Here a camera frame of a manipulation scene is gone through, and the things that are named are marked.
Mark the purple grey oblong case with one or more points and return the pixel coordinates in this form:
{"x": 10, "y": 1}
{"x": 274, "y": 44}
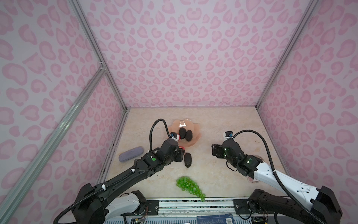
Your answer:
{"x": 130, "y": 154}

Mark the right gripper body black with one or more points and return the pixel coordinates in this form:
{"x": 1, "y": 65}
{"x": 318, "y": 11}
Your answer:
{"x": 220, "y": 152}

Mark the aluminium diagonal frame bar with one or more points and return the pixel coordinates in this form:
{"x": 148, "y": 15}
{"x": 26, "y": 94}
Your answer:
{"x": 27, "y": 179}

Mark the aluminium front rail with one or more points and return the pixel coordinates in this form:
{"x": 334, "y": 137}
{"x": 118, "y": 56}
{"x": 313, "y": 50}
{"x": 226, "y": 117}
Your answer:
{"x": 186, "y": 211}

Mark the pink translucent fruit bowl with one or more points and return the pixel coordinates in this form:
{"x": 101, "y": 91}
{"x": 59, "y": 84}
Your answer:
{"x": 188, "y": 125}

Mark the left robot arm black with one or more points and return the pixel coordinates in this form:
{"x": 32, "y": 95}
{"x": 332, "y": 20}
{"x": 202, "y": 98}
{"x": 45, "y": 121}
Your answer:
{"x": 92, "y": 201}

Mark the blue box with barcode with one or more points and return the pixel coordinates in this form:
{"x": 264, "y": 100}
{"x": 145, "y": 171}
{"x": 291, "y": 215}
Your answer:
{"x": 215, "y": 219}

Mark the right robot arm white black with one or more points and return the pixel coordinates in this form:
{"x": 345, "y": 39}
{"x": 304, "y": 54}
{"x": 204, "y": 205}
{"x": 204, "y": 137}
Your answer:
{"x": 305, "y": 203}

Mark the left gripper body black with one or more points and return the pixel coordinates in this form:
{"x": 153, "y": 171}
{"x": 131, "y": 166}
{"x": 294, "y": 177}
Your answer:
{"x": 178, "y": 155}

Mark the green fake grape bunch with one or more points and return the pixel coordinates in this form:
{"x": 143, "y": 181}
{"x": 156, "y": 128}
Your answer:
{"x": 185, "y": 183}

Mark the aluminium corner frame post left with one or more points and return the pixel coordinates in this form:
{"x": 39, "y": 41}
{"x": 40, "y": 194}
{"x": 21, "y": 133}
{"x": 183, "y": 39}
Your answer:
{"x": 78, "y": 11}

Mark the dark fake avocado long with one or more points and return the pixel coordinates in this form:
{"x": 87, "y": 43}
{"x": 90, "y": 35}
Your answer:
{"x": 182, "y": 133}

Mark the dark fake avocado round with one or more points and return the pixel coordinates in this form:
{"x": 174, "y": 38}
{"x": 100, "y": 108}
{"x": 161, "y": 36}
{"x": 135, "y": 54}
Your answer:
{"x": 189, "y": 135}

